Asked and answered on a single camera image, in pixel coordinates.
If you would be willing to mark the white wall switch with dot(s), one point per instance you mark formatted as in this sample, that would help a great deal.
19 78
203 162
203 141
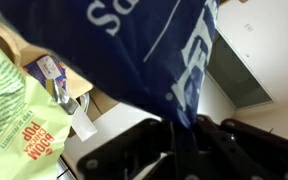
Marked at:
248 27

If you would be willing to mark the green popcorn bag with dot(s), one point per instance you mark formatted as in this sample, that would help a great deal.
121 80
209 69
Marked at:
20 133

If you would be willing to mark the blue potato chips bag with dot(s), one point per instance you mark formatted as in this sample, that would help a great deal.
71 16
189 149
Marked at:
134 53

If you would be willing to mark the small blue orange packet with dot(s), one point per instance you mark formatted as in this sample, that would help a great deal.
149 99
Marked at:
44 68

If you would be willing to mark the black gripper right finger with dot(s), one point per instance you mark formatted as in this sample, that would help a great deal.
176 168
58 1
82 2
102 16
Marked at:
257 153

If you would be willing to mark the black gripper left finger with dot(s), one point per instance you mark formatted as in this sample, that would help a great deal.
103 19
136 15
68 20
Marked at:
124 153

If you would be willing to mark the wooden bowl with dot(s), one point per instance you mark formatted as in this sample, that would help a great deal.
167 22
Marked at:
4 36

